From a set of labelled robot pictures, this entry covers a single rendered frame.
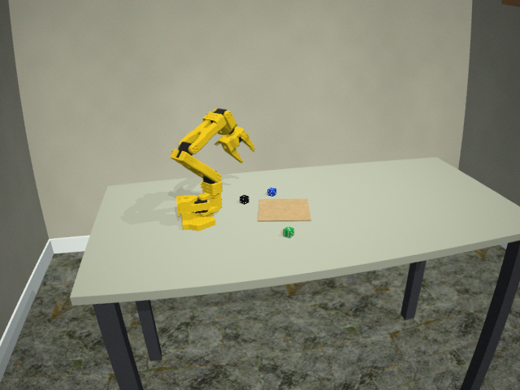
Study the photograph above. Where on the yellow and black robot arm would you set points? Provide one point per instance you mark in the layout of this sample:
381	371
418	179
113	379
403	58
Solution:
193	210

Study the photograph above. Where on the green die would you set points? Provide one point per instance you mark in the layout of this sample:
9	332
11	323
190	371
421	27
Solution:
289	232

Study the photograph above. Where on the tan mat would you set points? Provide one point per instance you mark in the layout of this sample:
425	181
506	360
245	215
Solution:
283	210

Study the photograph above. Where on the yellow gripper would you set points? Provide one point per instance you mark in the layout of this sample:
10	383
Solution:
231	142

